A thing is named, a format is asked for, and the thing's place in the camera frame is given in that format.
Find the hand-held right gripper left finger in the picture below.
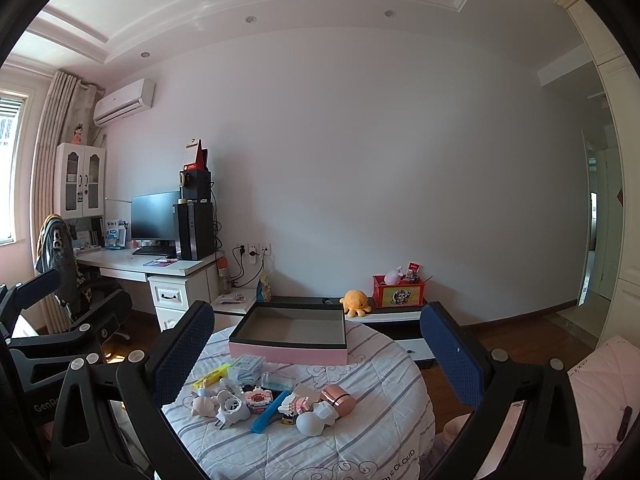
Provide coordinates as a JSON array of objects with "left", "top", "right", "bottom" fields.
[{"left": 50, "top": 300, "right": 216, "bottom": 480}]

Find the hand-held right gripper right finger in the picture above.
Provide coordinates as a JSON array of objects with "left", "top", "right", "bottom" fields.
[{"left": 419, "top": 301, "right": 588, "bottom": 480}]

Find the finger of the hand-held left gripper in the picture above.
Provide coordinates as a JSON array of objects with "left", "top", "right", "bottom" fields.
[
  {"left": 0, "top": 269, "right": 62, "bottom": 347},
  {"left": 10, "top": 289, "right": 133, "bottom": 362}
]

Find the yellow highlighter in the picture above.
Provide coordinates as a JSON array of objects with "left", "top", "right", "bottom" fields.
[{"left": 192, "top": 366, "right": 230, "bottom": 390}]

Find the unicorn doll figurine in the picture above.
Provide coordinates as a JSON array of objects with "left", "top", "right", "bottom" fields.
[{"left": 192, "top": 385, "right": 221, "bottom": 418}]

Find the clear plastic box green label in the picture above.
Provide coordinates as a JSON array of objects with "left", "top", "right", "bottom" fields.
[{"left": 227, "top": 354, "right": 267, "bottom": 386}]

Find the white round plastic toy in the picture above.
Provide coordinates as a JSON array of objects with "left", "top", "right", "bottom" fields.
[{"left": 215, "top": 391, "right": 251, "bottom": 431}]

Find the pink pixel block toy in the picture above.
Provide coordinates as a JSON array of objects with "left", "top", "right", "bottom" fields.
[{"left": 242, "top": 386, "right": 273, "bottom": 413}]

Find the teal clear plastic case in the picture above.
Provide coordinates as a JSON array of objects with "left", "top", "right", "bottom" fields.
[{"left": 260, "top": 371, "right": 296, "bottom": 393}]

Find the pink storage box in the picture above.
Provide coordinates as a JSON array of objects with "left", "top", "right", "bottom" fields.
[{"left": 228, "top": 302, "right": 348, "bottom": 366}]

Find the blue highlighter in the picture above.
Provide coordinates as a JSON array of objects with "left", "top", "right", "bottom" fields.
[{"left": 250, "top": 390, "right": 293, "bottom": 433}]

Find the rose gold cylinder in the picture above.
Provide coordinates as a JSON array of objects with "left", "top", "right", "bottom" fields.
[{"left": 320, "top": 384, "right": 353, "bottom": 418}]

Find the white pink block toy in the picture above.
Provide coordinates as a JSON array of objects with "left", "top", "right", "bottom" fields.
[{"left": 277, "top": 392, "right": 321, "bottom": 426}]

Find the white astronaut lamp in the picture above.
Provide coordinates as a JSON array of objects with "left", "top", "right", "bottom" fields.
[{"left": 296, "top": 402, "right": 338, "bottom": 436}]

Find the black office chair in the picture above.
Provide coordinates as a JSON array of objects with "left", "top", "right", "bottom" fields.
[{"left": 35, "top": 215, "right": 133, "bottom": 346}]

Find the dark patterned jacket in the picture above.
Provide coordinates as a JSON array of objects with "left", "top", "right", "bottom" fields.
[{"left": 35, "top": 214, "right": 78, "bottom": 306}]

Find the black white low cabinet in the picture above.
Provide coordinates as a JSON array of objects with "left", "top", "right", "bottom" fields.
[{"left": 260, "top": 295, "right": 436, "bottom": 368}]

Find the white desk with drawers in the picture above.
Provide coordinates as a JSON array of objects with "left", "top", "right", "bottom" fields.
[{"left": 75, "top": 245, "right": 223, "bottom": 333}]

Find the white side cabinet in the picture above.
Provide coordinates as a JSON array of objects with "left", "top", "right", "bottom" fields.
[{"left": 210, "top": 287, "right": 258, "bottom": 332}]

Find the red printed storage box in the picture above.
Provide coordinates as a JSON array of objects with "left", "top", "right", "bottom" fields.
[{"left": 372, "top": 274, "right": 427, "bottom": 309}]

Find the blue white box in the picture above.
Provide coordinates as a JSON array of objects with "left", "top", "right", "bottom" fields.
[{"left": 105, "top": 219, "right": 128, "bottom": 248}]

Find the yellow octopus plush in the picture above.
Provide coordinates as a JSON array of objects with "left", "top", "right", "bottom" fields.
[{"left": 340, "top": 289, "right": 372, "bottom": 317}]

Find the black computer monitor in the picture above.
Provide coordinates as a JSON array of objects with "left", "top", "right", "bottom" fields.
[{"left": 131, "top": 191, "right": 181, "bottom": 243}]

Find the white glass-door cabinet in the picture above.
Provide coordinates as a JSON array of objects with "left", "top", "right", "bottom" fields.
[{"left": 54, "top": 142, "right": 107, "bottom": 220}]

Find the black computer tower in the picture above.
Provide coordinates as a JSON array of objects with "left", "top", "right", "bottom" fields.
[{"left": 173, "top": 201, "right": 216, "bottom": 261}]

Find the window with blinds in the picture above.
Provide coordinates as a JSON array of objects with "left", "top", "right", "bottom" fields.
[{"left": 0, "top": 90, "right": 36, "bottom": 246}]

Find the beige pleated curtain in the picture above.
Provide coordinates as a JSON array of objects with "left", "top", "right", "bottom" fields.
[{"left": 32, "top": 70, "right": 103, "bottom": 333}]

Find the striped white quilt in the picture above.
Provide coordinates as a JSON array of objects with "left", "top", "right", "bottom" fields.
[{"left": 160, "top": 320, "right": 436, "bottom": 480}]

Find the pink bedding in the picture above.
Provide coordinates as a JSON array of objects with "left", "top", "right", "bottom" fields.
[{"left": 570, "top": 335, "right": 640, "bottom": 480}]

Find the black speaker box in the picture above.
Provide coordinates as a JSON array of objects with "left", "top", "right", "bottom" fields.
[{"left": 179, "top": 169, "right": 212, "bottom": 202}]

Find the red paper box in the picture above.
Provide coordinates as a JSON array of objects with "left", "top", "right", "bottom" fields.
[{"left": 182, "top": 139, "right": 209, "bottom": 172}]

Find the white door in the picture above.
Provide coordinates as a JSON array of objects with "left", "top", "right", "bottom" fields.
[{"left": 597, "top": 150, "right": 626, "bottom": 301}]

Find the cream wardrobe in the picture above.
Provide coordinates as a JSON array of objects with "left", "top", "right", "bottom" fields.
[{"left": 565, "top": 0, "right": 640, "bottom": 351}]

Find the black power cable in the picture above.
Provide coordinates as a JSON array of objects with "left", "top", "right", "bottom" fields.
[{"left": 232, "top": 249, "right": 266, "bottom": 292}]

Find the white wall air conditioner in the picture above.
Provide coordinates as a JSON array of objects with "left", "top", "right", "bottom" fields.
[{"left": 93, "top": 78, "right": 156, "bottom": 127}]

